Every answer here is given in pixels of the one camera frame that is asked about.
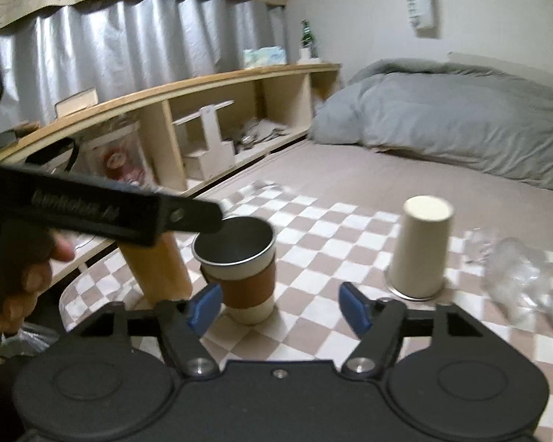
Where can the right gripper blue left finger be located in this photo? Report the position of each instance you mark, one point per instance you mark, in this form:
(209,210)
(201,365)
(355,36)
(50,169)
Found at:
(182,325)

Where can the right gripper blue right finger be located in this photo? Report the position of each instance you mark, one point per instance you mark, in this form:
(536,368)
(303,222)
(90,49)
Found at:
(377,323)

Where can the orange-brown wooden cup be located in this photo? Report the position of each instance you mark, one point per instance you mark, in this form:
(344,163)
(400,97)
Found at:
(160,270)

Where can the cream upside-down cup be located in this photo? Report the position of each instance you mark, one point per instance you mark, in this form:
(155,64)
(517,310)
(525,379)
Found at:
(416,271)

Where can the person's left hand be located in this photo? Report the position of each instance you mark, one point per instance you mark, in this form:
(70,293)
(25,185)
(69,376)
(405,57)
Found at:
(26,253)

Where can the doll in clear box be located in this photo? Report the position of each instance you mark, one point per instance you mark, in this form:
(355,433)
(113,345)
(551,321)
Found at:
(118,155)

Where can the wooden headboard shelf unit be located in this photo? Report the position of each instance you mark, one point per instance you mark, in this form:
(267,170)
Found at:
(277,94)

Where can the small wooden stand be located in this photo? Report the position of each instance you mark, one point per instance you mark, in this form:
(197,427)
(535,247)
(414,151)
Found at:
(211,155)

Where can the clear ribbed glass mug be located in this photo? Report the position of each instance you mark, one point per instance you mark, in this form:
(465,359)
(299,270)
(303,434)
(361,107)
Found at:
(514,276)

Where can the grey curtain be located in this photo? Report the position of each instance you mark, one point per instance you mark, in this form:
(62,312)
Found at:
(118,47)

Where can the tissue pack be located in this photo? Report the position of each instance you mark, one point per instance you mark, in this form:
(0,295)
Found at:
(264,57)

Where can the grey duvet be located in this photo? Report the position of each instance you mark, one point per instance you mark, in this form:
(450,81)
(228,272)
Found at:
(463,115)

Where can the small white box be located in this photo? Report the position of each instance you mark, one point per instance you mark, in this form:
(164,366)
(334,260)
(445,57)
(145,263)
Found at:
(306,57)

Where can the green glass bottle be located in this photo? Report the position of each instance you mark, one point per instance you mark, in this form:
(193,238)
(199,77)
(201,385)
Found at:
(306,40)

